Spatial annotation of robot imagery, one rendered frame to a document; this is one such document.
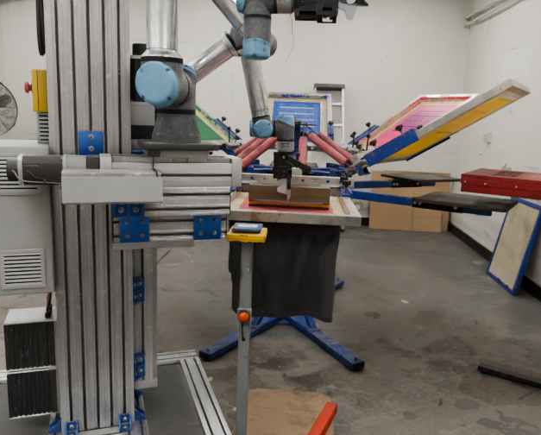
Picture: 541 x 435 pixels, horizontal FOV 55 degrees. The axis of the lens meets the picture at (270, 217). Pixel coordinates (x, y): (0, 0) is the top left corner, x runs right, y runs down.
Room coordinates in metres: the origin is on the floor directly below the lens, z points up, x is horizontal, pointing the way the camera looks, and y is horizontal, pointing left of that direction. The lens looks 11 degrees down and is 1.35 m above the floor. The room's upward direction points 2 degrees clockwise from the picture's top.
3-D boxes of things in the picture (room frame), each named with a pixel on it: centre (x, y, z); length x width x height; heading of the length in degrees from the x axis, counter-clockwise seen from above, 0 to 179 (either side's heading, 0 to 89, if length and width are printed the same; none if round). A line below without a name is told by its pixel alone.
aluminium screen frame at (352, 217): (2.32, -0.07, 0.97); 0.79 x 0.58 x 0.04; 177
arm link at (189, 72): (1.63, 0.30, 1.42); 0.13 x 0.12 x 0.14; 173
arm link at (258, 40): (1.49, 0.05, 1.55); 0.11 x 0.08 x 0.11; 173
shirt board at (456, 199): (3.01, -0.69, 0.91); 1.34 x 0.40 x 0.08; 57
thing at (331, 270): (2.03, -0.06, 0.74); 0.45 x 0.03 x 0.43; 87
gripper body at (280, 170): (2.26, -0.05, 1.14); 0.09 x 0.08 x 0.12; 87
